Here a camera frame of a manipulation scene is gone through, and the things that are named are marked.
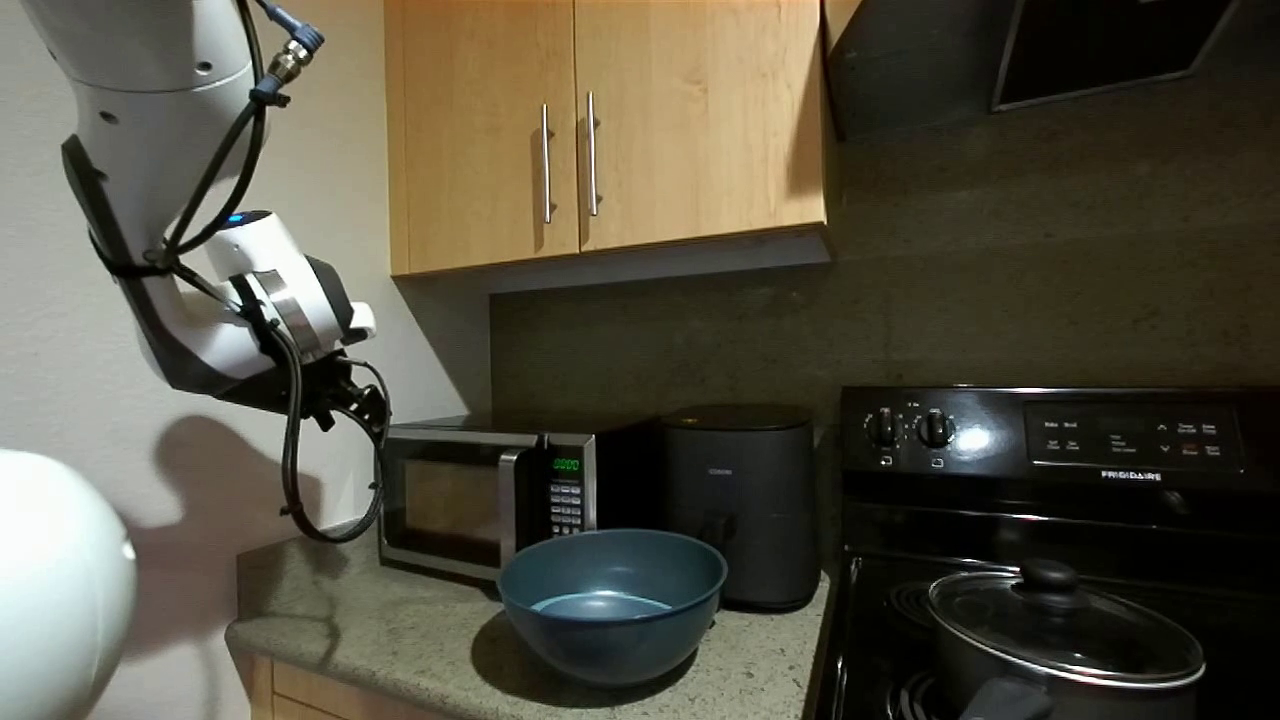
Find black microwave door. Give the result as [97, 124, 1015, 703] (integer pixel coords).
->
[381, 426, 542, 581]

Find pot with glass lid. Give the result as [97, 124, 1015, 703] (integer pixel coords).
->
[926, 560, 1207, 720]

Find blue mixing bowl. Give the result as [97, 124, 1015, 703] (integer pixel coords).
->
[495, 529, 728, 687]

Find wooden upper cabinet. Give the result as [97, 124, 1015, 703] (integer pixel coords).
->
[385, 0, 830, 288]

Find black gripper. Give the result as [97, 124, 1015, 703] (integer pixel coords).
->
[306, 357, 391, 438]

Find black air fryer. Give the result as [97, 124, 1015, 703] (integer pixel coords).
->
[657, 404, 821, 613]

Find black range hood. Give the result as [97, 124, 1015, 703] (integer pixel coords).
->
[825, 0, 1280, 138]

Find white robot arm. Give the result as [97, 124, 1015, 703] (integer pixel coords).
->
[0, 0, 390, 720]

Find stainless steel microwave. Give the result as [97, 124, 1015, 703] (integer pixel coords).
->
[372, 415, 633, 583]

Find black electric stove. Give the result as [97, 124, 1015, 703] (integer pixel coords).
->
[812, 382, 1280, 720]

